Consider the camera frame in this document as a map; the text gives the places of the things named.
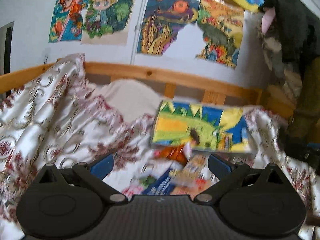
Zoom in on mixed nuts packet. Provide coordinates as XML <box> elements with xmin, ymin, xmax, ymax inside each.
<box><xmin>169</xmin><ymin>154</ymin><xmax>208</xmax><ymax>187</ymax></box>

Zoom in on orange snack bag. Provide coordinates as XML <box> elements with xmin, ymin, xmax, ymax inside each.
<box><xmin>154</xmin><ymin>142</ymin><xmax>193</xmax><ymax>166</ymax></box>

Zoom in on blue snack packet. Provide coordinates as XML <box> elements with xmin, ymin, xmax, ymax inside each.
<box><xmin>141</xmin><ymin>168</ymin><xmax>177</xmax><ymax>196</ymax></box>

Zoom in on patterned satin bedspread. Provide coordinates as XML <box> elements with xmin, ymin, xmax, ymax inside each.
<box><xmin>1</xmin><ymin>54</ymin><xmax>319</xmax><ymax>239</ymax></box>

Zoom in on cream pillow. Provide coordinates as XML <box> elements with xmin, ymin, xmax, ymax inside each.
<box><xmin>92</xmin><ymin>79</ymin><xmax>163</xmax><ymax>122</ymax></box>

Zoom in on orange haired girl drawing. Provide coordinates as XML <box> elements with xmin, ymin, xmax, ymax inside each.
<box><xmin>48</xmin><ymin>0</ymin><xmax>89</xmax><ymax>43</ymax></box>

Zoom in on landscape house drawing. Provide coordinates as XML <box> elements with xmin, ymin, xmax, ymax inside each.
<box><xmin>196</xmin><ymin>0</ymin><xmax>245</xmax><ymax>69</ymax></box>

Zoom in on blond child drawing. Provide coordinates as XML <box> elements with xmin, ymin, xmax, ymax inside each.
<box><xmin>81</xmin><ymin>0</ymin><xmax>135</xmax><ymax>46</ymax></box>

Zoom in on black hanging jacket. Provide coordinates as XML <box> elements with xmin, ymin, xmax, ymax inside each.
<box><xmin>259</xmin><ymin>0</ymin><xmax>319</xmax><ymax>77</ymax></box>

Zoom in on swirly night sky drawing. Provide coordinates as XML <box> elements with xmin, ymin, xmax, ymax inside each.
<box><xmin>137</xmin><ymin>0</ymin><xmax>200</xmax><ymax>56</ymax></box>

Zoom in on wooden bed rail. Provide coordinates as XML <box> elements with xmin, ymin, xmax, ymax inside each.
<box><xmin>0</xmin><ymin>61</ymin><xmax>296</xmax><ymax>118</ymax></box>

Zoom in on grey wall panel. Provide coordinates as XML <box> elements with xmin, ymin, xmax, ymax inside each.
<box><xmin>0</xmin><ymin>21</ymin><xmax>15</xmax><ymax>81</ymax></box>

